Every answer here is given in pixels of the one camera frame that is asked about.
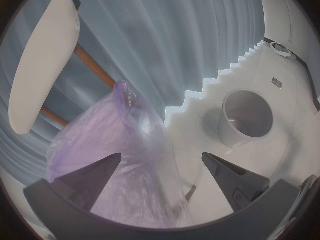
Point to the white trash bin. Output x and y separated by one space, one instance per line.
232 134

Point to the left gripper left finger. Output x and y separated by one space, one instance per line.
95 176

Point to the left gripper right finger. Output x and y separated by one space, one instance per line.
230 181

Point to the white rimmed flat device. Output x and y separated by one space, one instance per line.
275 47

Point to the blue-green curtain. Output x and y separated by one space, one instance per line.
162 34

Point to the white cushioned wooden chair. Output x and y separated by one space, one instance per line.
42 59

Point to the purple plastic bag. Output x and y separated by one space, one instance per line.
105 134

